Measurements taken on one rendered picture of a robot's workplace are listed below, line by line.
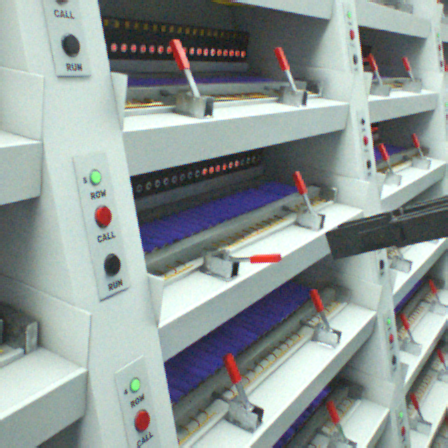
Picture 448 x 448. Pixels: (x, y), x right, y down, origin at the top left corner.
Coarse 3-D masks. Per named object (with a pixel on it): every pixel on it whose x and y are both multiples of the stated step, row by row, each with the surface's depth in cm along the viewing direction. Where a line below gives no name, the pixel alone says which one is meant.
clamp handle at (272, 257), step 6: (228, 252) 72; (228, 258) 72; (234, 258) 72; (240, 258) 71; (246, 258) 70; (252, 258) 70; (258, 258) 69; (264, 258) 69; (270, 258) 68; (276, 258) 68
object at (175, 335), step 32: (192, 192) 95; (320, 192) 110; (352, 192) 109; (288, 256) 83; (320, 256) 95; (160, 288) 57; (192, 288) 68; (224, 288) 69; (256, 288) 77; (160, 320) 60; (192, 320) 64; (224, 320) 71
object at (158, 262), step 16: (256, 208) 92; (272, 208) 94; (224, 224) 83; (240, 224) 85; (256, 224) 89; (192, 240) 76; (208, 240) 78; (224, 240) 82; (144, 256) 69; (160, 256) 69; (176, 256) 72; (192, 256) 75; (160, 272) 68; (176, 272) 70
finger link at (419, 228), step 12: (420, 216) 54; (432, 216) 54; (444, 216) 53; (408, 228) 55; (420, 228) 54; (432, 228) 54; (444, 228) 53; (408, 240) 55; (420, 240) 55; (432, 240) 54
